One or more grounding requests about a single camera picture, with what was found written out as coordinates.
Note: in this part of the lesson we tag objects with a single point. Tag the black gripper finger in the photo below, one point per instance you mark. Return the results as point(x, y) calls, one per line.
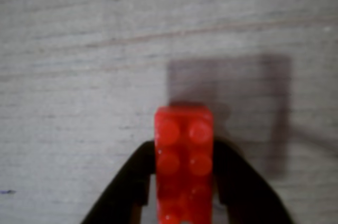
point(126, 187)
point(245, 195)

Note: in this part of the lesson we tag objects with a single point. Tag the red lego block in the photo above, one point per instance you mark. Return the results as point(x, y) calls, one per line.
point(183, 155)

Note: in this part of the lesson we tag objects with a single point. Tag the corrugated cardboard sheet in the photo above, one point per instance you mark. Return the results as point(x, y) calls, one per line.
point(79, 49)

